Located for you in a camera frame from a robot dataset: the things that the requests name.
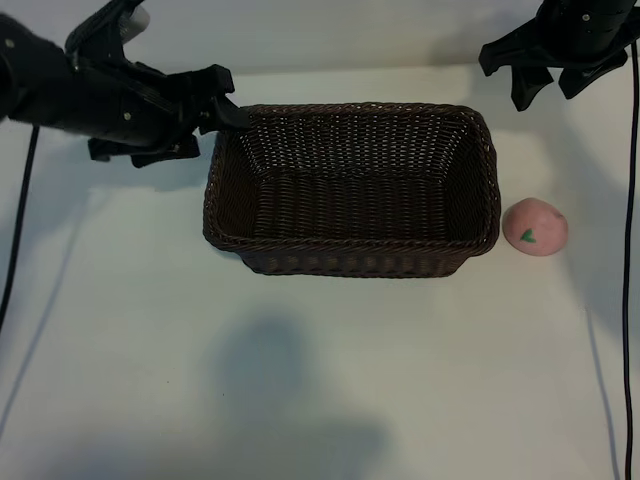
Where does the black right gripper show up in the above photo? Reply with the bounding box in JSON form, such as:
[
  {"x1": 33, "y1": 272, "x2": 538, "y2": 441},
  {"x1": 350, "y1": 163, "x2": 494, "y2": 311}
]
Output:
[{"x1": 478, "y1": 0, "x2": 640, "y2": 112}]

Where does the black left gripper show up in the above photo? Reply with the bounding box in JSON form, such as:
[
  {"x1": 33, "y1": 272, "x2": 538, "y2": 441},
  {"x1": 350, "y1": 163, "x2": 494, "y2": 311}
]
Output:
[{"x1": 63, "y1": 48, "x2": 252, "y2": 169}]

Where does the pink peach with green leaf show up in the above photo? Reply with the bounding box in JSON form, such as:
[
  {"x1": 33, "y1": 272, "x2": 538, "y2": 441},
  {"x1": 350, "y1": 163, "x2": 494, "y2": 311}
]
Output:
[{"x1": 501, "y1": 197, "x2": 569, "y2": 258}]

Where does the dark brown wicker basket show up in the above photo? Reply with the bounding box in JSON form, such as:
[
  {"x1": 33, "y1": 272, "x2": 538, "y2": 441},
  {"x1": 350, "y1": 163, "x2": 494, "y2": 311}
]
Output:
[{"x1": 202, "y1": 102, "x2": 502, "y2": 280}]

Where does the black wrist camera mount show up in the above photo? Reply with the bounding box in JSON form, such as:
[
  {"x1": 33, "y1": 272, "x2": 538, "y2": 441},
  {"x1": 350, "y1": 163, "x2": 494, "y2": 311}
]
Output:
[{"x1": 64, "y1": 0, "x2": 152, "y2": 65}]

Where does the black cable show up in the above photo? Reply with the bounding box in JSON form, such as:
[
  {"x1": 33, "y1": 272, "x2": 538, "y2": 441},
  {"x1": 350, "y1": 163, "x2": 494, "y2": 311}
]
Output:
[
  {"x1": 0, "y1": 126, "x2": 41, "y2": 326},
  {"x1": 621, "y1": 43, "x2": 640, "y2": 480}
]

